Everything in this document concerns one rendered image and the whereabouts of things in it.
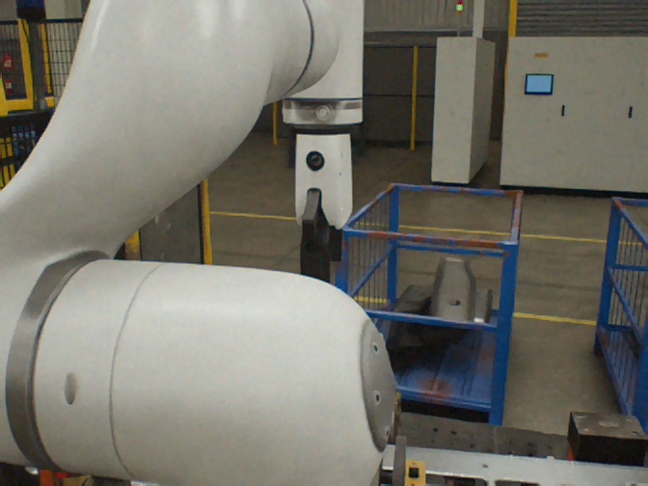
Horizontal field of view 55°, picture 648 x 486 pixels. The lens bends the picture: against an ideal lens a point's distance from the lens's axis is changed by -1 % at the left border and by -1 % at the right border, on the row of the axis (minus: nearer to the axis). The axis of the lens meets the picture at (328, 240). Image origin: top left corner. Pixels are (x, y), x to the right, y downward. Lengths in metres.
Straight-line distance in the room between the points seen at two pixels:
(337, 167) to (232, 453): 0.43
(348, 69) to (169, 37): 0.39
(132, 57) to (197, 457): 0.16
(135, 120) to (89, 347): 0.09
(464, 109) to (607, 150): 1.89
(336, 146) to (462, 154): 8.11
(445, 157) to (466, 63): 1.26
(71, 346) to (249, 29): 0.16
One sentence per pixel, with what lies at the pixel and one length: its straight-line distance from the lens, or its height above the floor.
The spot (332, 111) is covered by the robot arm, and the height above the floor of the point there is 1.62.
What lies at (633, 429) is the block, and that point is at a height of 1.03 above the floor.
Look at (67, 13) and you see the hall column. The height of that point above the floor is 2.24.
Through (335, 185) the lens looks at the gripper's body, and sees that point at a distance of 0.64.
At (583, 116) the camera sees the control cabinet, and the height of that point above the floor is 1.04.
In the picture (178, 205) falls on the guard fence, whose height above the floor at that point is 0.76.
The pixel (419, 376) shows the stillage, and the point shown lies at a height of 0.16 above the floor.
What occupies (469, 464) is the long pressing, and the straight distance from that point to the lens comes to 1.18.
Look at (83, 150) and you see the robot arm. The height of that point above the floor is 1.63.
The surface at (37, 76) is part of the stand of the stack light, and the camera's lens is 1.86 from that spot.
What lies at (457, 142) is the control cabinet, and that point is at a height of 0.65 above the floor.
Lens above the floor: 1.67
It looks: 16 degrees down
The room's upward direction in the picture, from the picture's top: straight up
